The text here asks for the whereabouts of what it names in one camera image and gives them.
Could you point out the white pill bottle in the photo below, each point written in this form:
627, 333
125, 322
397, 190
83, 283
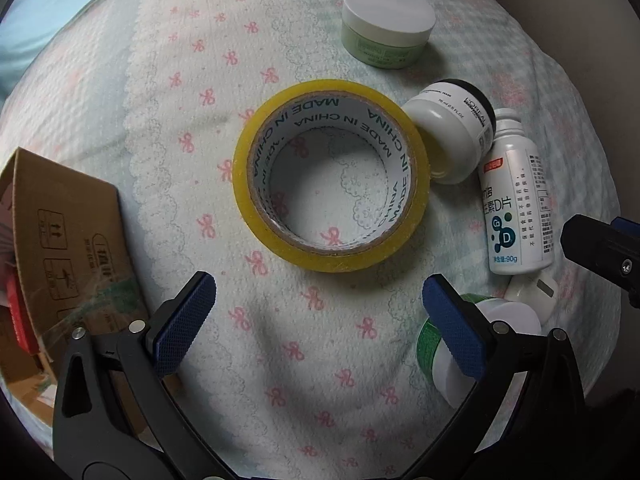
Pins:
517, 195

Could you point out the brown cardboard box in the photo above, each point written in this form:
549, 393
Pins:
75, 240

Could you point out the white earbuds case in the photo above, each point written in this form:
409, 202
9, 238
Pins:
532, 291

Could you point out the green cream jar white lid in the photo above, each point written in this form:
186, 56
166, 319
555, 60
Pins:
385, 20

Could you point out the white jar black lid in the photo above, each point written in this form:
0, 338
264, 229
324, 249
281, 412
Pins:
447, 125

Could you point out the red packet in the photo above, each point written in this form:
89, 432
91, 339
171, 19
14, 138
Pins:
17, 315

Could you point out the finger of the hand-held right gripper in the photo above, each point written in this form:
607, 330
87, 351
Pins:
597, 252

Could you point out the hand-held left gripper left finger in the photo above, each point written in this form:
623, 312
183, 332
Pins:
186, 317

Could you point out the bow-print bed sheet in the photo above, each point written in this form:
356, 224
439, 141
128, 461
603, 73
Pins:
150, 110

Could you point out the white and green container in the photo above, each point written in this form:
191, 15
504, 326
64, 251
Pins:
515, 316

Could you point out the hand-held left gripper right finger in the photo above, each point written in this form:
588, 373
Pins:
451, 330

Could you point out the yellow packing tape roll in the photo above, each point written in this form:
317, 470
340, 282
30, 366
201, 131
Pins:
250, 170

